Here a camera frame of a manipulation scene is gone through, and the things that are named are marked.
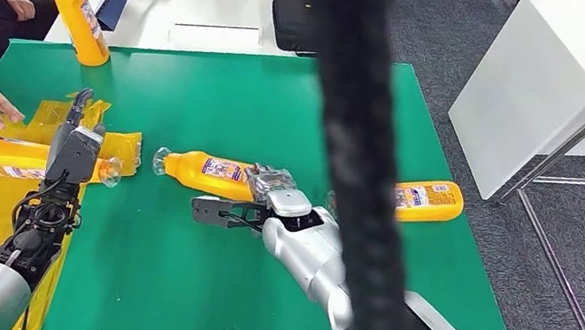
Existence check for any person's left hand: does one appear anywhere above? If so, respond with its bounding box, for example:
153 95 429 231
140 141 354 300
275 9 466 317
0 0 39 25

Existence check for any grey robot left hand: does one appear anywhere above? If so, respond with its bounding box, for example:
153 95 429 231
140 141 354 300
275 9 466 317
46 83 97 178

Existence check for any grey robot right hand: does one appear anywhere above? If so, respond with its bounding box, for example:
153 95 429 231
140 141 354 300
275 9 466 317
242 160 302 209

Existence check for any orange detergent bottle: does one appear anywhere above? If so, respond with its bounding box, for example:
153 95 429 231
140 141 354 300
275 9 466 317
148 143 271 206
321 162 468 241
20 0 120 71
0 136 126 199

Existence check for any black carrying case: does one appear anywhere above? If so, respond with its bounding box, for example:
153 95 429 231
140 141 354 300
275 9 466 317
263 0 330 61

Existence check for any white cabinet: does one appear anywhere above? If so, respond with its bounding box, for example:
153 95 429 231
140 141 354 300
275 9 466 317
435 0 585 218

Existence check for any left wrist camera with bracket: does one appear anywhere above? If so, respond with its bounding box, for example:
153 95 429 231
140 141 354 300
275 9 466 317
41 120 107 203

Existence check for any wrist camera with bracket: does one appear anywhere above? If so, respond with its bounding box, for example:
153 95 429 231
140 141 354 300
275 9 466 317
41 120 107 203
187 192 274 238

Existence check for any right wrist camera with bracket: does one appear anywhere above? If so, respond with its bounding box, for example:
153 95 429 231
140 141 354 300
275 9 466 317
187 192 274 238

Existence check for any black braided cable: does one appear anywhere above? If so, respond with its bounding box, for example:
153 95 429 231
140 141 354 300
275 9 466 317
242 0 479 330

